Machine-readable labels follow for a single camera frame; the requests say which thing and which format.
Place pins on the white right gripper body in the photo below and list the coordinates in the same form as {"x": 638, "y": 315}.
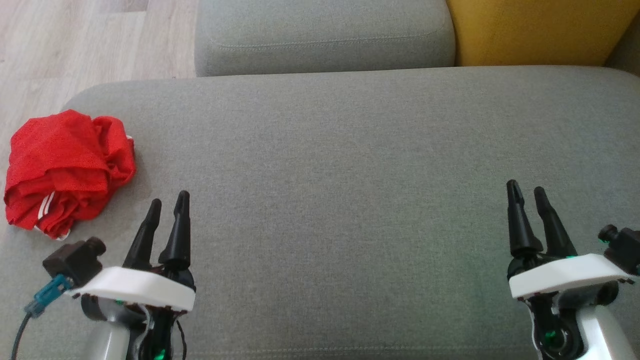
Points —
{"x": 565, "y": 275}

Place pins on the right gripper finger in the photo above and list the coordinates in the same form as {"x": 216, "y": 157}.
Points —
{"x": 521, "y": 225}
{"x": 556, "y": 235}

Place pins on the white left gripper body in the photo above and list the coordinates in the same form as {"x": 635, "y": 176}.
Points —
{"x": 135, "y": 287}

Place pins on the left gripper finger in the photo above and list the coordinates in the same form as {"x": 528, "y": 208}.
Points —
{"x": 142, "y": 240}
{"x": 179, "y": 235}

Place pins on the red shirt with white sleeves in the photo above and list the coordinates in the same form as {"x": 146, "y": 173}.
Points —
{"x": 119, "y": 150}

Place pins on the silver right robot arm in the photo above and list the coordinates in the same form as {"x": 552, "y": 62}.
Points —
{"x": 610, "y": 335}

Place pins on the grey sofa ottoman cushion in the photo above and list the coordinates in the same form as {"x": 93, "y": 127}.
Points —
{"x": 325, "y": 175}

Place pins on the yellow sofa backrest cushion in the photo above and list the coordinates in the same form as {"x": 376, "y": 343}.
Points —
{"x": 525, "y": 30}

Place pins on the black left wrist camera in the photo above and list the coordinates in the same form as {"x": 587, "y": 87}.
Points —
{"x": 75, "y": 260}

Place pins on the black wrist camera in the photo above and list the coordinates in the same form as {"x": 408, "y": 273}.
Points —
{"x": 625, "y": 247}
{"x": 75, "y": 260}

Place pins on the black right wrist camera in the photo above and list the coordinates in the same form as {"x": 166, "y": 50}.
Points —
{"x": 625, "y": 247}

